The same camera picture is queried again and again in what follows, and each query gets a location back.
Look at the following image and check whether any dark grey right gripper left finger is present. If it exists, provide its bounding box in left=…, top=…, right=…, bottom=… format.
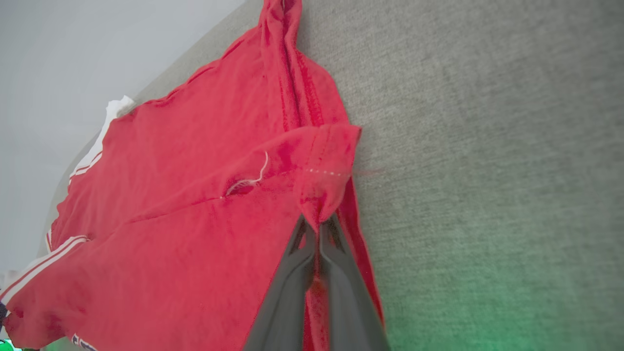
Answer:
left=243, top=214, right=319, bottom=351

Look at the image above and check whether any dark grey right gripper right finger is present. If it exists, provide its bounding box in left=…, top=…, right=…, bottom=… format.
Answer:
left=319, top=214, right=391, bottom=351

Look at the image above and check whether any red garment with white stripes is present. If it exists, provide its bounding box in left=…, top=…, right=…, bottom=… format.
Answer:
left=0, top=0, right=386, bottom=351

